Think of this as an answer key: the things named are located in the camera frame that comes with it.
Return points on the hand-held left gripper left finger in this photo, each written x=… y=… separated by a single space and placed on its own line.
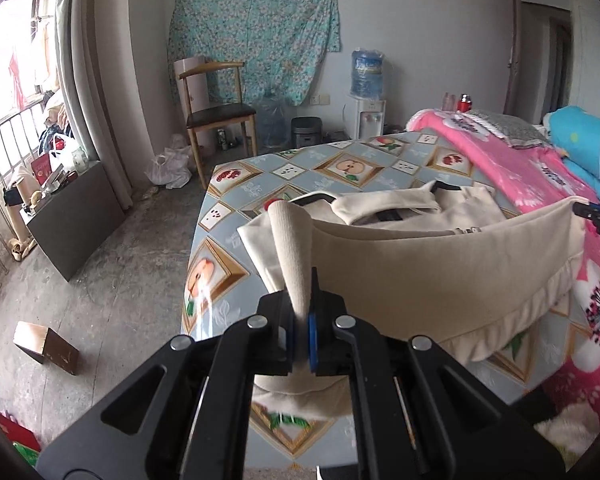
x=280 y=340

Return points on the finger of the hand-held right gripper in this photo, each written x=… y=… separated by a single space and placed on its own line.
x=587 y=210

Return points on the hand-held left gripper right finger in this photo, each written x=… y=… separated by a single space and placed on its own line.
x=325 y=340

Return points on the cream zip jacket black trim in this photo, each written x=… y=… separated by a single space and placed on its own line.
x=430 y=270

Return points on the blue pillow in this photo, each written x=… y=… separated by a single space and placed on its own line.
x=585 y=135

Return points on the pink floral blanket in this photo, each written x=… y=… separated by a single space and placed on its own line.
x=495 y=160

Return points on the grey lace pillow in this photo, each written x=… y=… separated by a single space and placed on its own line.
x=510 y=130

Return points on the table with patterned blue cover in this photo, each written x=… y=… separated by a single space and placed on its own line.
x=230 y=240

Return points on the red thermos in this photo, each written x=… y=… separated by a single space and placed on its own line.
x=464 y=104

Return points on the white plastic bag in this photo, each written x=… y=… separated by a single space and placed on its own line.
x=167 y=170

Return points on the grey rice cooker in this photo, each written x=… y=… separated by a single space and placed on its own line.
x=306 y=135

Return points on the empty clear water bottle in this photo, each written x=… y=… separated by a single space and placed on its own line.
x=272 y=125

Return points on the white water dispenser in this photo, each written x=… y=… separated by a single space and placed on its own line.
x=367 y=120

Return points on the small wooden stool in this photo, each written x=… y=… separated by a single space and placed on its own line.
x=55 y=355

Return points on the dark grey cabinet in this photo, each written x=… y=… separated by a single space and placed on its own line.
x=80 y=225

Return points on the wooden chair dark seat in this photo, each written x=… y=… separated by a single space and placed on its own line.
x=220 y=115

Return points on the blue water bottle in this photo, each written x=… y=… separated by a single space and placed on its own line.
x=367 y=77

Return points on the white cardboard panel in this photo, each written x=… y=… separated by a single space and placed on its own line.
x=197 y=90

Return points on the white red shopping bag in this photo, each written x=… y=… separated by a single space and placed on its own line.
x=67 y=152

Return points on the red paper bag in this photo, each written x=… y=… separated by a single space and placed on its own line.
x=10 y=430

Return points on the red gift box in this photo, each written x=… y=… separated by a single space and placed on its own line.
x=41 y=170

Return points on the beige curtain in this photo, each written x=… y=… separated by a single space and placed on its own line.
x=85 y=85

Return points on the metal window railing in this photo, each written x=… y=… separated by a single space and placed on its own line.
x=10 y=119

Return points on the pink hanging garment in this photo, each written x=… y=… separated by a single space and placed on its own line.
x=15 y=75

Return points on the brown door frame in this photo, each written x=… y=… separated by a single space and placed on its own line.
x=514 y=60

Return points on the white wall socket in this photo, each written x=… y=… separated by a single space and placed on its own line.
x=320 y=99

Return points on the teal floral wall cloth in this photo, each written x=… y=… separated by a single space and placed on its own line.
x=260 y=25

